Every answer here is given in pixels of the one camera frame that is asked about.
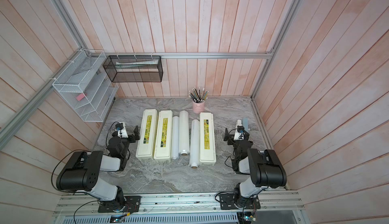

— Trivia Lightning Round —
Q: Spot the thick plastic wrap roll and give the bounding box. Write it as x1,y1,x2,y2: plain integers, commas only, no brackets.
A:
179,110,190,155

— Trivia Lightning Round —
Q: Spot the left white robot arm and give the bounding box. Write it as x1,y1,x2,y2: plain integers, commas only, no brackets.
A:
52,123,140,212

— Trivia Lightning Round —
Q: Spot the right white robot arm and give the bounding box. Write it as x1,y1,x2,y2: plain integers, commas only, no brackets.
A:
218,126,287,210

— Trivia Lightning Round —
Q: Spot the thin plastic wrap roll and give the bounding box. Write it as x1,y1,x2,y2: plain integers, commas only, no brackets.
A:
171,116,179,160

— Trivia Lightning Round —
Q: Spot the small white case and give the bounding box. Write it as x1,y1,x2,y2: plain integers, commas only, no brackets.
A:
236,120,242,128

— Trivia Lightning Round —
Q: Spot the far left cream dispenser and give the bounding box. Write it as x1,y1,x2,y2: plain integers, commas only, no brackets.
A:
136,109,158,160

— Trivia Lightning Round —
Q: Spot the cream dispenser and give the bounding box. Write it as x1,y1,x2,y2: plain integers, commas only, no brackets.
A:
136,109,158,160
154,110,173,162

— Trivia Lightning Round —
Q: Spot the blue stapler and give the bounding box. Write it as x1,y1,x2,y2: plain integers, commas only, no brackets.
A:
242,118,250,132

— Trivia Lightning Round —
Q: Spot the pink pencil cup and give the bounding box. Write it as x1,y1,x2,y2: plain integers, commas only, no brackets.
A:
192,101,205,114

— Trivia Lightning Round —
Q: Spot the bundle of pencils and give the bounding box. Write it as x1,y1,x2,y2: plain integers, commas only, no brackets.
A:
189,87,209,103

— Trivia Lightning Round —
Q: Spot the pink eraser block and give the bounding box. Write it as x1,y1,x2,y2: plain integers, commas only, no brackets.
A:
76,93,87,102

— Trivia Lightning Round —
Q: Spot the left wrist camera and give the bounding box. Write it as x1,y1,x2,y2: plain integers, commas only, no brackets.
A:
114,122,128,138

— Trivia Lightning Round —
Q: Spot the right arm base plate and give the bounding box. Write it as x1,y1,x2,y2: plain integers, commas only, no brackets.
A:
215,192,261,210

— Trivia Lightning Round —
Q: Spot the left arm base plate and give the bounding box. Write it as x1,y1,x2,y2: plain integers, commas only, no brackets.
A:
98,196,141,213

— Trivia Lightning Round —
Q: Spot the black wire basket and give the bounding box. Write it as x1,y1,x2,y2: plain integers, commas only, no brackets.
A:
103,55,164,83

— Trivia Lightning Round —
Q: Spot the white wire shelf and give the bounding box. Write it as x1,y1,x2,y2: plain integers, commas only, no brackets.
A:
53,49,119,123

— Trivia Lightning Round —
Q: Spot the aluminium front rail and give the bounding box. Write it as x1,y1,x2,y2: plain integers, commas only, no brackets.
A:
53,189,305,216

